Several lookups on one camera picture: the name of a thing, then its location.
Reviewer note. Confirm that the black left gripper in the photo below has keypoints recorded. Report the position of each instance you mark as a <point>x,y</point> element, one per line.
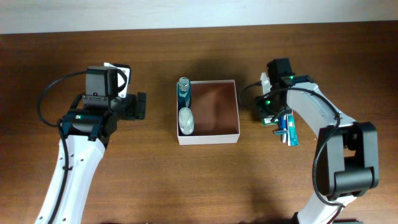
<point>135,106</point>

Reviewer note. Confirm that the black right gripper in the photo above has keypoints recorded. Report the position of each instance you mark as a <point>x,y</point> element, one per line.
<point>263,112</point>

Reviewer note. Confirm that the green white soap packet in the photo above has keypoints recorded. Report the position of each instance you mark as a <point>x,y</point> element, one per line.
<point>269,121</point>

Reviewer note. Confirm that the blue razor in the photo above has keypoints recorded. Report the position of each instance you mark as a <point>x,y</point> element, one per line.
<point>278,132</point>

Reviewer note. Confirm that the green white toothpaste tube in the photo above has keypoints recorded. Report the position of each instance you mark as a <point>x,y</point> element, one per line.
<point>292,132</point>

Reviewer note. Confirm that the clear gel bottle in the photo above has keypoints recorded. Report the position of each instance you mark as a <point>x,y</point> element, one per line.
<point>186,121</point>

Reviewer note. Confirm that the blue mouthwash bottle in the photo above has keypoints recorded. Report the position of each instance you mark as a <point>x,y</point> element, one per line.
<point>183,93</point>

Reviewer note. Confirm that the blue white toothbrush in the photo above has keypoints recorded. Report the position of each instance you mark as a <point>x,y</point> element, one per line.
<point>283,127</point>

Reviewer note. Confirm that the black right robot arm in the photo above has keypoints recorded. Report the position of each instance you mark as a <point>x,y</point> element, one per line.
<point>346,163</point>

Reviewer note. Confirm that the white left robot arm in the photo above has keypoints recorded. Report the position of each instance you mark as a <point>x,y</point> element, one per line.
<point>84,132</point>

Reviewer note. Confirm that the pink open box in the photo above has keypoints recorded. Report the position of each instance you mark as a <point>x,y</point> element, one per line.
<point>215,113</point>

